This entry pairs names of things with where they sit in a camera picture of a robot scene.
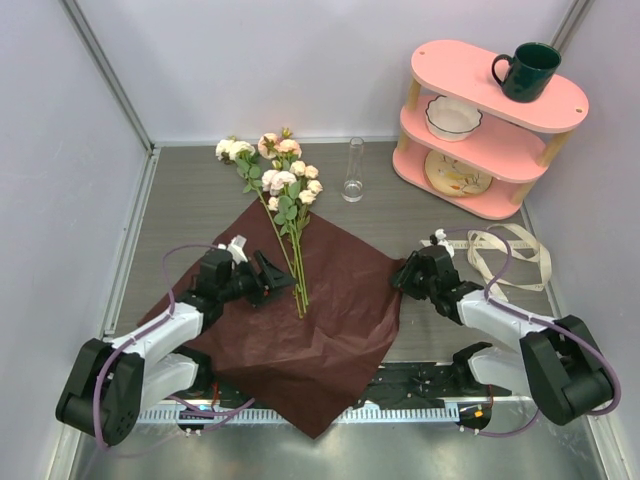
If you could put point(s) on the clear glass vase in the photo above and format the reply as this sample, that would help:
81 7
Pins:
353 188

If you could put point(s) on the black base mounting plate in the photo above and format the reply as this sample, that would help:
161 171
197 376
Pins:
395 386

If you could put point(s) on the white rose stem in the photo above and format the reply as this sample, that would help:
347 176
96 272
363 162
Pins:
250 166

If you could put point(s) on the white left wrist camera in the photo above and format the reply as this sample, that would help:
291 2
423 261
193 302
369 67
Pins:
236 248

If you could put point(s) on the cream printed ribbon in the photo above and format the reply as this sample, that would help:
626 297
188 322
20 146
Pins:
489 238

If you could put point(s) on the aluminium frame post right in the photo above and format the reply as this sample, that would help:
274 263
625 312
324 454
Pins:
570 23

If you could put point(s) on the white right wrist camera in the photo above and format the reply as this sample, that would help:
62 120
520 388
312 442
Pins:
439 238

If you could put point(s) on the pale pink rose stem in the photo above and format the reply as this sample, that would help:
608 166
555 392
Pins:
311 189

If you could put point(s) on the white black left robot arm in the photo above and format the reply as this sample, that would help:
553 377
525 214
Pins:
112 382

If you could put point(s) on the pink three-tier shelf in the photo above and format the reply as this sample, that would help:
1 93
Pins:
515 143

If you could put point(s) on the white scalloped bowl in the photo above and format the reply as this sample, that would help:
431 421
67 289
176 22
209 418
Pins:
451 120

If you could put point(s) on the yellow patterned plate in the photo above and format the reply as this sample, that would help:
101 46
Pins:
454 178

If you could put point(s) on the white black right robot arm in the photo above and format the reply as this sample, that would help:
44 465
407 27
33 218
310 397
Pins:
555 362

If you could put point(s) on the aluminium frame post left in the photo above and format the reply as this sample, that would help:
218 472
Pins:
89 39

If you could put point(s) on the aluminium front rail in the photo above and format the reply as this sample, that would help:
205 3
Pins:
470 412

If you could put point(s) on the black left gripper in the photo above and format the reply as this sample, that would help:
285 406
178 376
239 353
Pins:
258 295

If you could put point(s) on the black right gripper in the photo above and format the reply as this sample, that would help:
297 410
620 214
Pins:
403 278

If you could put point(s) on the dark green mug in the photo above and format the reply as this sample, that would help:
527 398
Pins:
529 71

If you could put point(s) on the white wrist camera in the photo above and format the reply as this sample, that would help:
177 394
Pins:
439 238
236 248

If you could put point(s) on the aluminium frame post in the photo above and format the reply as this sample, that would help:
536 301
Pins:
570 23
89 39

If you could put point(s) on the dark red wrapping paper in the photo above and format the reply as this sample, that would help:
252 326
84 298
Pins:
311 368

